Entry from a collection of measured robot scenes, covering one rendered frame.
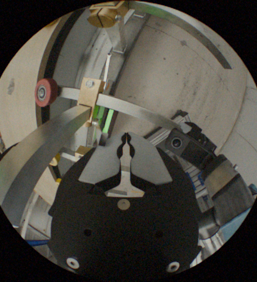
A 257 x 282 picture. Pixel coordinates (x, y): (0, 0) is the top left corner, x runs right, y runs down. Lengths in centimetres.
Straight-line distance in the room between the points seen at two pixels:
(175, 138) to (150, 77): 100
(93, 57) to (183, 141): 52
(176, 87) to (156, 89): 27
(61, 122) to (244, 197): 30
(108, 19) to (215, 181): 32
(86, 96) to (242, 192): 36
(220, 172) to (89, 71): 59
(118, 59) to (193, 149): 39
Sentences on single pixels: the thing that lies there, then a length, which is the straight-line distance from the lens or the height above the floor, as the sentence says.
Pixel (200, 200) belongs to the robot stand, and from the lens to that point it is 83.
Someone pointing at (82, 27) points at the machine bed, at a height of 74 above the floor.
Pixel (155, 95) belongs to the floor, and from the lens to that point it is 114.
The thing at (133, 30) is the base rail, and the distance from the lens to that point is 49.
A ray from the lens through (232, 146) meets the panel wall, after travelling 269.
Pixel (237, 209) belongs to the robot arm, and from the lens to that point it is 18.
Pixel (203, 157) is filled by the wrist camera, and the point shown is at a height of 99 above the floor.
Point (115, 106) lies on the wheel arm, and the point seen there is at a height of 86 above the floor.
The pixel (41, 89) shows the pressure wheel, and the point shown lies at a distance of 29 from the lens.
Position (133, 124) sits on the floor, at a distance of 118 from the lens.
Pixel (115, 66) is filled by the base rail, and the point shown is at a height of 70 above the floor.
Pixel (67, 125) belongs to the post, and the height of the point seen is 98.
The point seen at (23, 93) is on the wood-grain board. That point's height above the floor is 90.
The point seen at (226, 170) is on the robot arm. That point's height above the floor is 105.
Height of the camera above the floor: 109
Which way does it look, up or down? 57 degrees down
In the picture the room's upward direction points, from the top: 179 degrees counter-clockwise
